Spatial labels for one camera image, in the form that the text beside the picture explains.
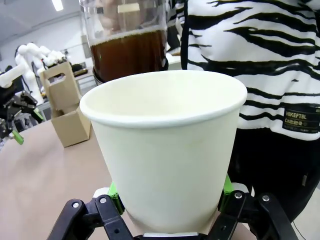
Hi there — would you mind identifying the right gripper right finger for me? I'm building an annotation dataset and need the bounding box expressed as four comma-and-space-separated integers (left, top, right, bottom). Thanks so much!
207, 173, 301, 240

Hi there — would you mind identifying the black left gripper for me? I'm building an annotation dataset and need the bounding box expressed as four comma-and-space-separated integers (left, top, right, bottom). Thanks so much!
0, 86, 44, 146

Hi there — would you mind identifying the person in zebra-striped hoodie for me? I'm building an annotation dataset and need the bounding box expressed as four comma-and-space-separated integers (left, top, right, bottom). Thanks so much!
166, 0, 320, 227

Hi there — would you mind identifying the brown cardboard cup carrier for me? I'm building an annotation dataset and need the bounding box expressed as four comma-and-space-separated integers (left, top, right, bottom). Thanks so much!
39, 61, 92, 148

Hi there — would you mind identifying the person's right hand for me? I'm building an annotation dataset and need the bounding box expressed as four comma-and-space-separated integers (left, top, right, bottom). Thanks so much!
99, 0, 121, 35

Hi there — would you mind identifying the white paper cup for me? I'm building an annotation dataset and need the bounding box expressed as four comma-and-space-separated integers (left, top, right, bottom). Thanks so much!
79, 69, 248, 235

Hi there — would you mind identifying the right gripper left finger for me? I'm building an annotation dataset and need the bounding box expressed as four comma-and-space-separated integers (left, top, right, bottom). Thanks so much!
51, 181, 141, 240

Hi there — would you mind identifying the glass drink dispenser brown tea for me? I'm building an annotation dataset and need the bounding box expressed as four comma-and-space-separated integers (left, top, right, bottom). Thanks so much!
79, 0, 170, 84

